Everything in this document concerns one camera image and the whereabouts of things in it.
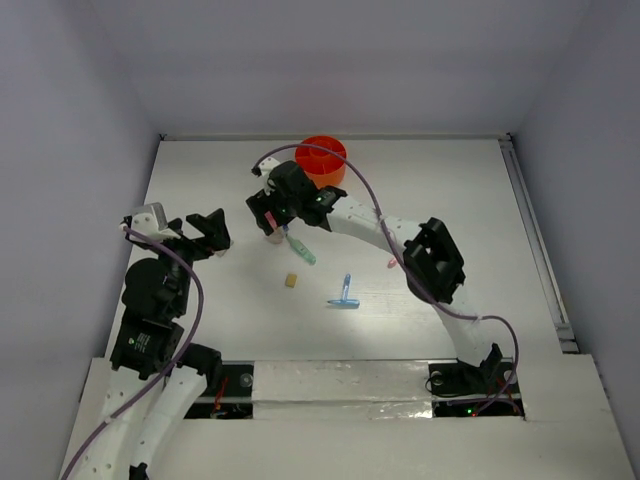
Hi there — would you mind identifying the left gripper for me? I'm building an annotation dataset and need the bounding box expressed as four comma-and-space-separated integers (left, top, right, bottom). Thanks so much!
146, 207, 230, 313

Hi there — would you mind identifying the tan eraser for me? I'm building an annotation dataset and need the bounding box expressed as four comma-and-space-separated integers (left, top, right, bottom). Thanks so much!
285, 273, 298, 288

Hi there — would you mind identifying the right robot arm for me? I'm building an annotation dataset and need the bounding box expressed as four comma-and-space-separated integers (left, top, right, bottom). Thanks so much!
246, 157, 502, 392

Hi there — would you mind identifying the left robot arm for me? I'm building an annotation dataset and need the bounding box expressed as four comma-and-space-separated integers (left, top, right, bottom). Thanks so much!
61, 203, 232, 479

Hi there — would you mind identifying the green highlighter pen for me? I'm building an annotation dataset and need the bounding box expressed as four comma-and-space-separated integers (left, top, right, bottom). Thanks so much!
283, 226, 317, 266

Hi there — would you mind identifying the orange round organizer container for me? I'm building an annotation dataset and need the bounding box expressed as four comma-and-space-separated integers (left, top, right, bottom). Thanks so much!
294, 135, 347, 188

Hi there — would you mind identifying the blue pen flat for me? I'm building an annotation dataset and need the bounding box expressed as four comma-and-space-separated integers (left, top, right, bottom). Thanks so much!
327, 299, 360, 309

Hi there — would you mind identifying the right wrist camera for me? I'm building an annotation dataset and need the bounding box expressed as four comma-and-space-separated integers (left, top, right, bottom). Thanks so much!
251, 156, 281, 177

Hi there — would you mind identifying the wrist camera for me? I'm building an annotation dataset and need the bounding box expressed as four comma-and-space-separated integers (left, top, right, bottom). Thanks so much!
251, 156, 281, 177
121, 202, 168, 238

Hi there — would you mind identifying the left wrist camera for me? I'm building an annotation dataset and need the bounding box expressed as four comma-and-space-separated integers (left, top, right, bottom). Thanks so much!
121, 202, 168, 238

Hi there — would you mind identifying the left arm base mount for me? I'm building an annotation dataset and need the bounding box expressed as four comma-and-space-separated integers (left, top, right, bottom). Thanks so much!
185, 362, 254, 420

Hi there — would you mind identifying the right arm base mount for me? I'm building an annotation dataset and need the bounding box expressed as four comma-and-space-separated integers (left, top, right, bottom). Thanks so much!
425, 361, 525, 418

